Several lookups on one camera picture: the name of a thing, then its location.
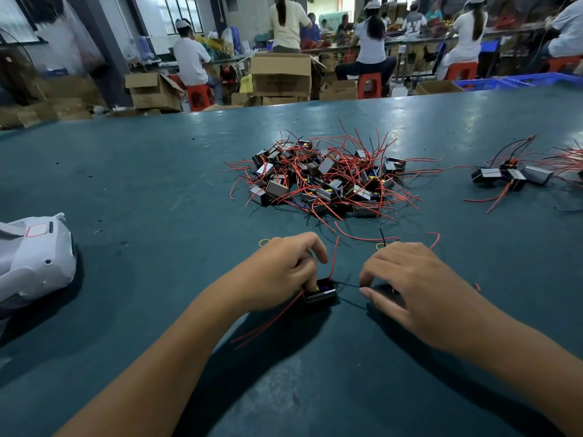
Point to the shallow cardboard box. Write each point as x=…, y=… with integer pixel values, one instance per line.
x=437, y=86

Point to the low cardboard box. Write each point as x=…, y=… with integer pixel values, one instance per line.
x=338, y=89

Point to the single black electronic component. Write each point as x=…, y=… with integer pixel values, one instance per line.
x=508, y=164
x=375, y=292
x=486, y=175
x=537, y=174
x=516, y=176
x=321, y=291

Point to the red plastic stool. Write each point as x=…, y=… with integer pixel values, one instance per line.
x=563, y=63
x=199, y=96
x=369, y=84
x=461, y=70

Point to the person's right hand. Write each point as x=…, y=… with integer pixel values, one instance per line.
x=442, y=300

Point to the person's left forearm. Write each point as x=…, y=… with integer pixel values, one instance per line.
x=146, y=377

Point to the person's left hand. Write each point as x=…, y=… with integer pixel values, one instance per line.
x=269, y=273

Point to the white plastic shell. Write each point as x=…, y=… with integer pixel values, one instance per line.
x=35, y=261

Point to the blue plastic crate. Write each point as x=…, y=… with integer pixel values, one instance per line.
x=483, y=84
x=546, y=79

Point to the open cardboard box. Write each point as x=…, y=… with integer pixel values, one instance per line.
x=153, y=91

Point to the large closed cardboard box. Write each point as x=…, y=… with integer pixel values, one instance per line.
x=280, y=74

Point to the yellow rubber band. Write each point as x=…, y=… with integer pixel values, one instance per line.
x=382, y=245
x=264, y=241

